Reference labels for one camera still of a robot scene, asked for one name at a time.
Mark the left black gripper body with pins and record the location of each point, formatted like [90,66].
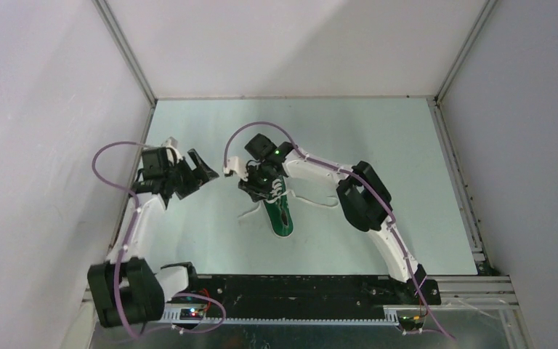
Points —
[176,171]

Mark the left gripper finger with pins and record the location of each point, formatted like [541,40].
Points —
[202,172]
[185,186]

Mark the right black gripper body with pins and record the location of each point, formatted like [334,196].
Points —
[259,179]

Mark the green canvas sneaker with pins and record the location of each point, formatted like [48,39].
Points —
[277,209]

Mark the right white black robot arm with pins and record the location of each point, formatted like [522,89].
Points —
[362,196]

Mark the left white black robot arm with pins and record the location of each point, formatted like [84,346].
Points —
[125,289]

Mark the left controller board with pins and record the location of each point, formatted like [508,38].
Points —
[192,314]

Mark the controller board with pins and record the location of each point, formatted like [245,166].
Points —
[192,314]
[411,323]

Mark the right controller board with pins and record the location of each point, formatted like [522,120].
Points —
[411,323]

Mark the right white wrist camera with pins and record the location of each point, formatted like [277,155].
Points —
[235,166]

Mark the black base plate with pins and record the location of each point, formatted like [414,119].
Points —
[312,298]

